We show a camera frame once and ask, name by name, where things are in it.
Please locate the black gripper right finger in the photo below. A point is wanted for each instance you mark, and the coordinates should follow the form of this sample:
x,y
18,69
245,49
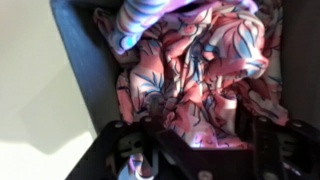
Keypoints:
x,y
289,152

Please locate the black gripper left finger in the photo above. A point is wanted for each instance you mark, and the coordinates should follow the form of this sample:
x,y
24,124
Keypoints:
x,y
170,157

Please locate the pink floral patterned cloth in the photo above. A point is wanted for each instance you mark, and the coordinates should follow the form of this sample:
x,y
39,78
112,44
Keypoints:
x,y
194,63

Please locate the dark grey fabric box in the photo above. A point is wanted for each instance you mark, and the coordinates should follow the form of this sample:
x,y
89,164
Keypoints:
x,y
96,70

